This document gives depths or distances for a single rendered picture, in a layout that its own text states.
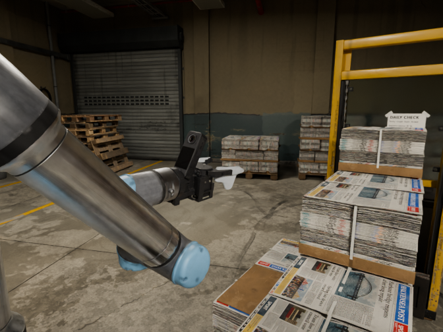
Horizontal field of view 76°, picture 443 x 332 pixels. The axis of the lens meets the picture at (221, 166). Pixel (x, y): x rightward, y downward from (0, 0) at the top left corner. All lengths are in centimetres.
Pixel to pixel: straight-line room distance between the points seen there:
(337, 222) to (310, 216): 10
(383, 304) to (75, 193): 88
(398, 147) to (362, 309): 89
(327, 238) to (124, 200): 86
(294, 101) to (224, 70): 195
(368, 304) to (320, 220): 30
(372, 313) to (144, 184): 72
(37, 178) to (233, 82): 739
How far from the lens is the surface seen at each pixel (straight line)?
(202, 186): 69
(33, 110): 34
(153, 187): 59
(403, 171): 163
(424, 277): 232
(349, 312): 96
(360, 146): 164
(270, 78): 756
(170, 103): 808
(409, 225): 108
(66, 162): 35
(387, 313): 100
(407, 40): 220
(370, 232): 110
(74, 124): 697
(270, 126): 751
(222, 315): 131
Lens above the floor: 138
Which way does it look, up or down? 11 degrees down
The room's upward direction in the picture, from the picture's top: straight up
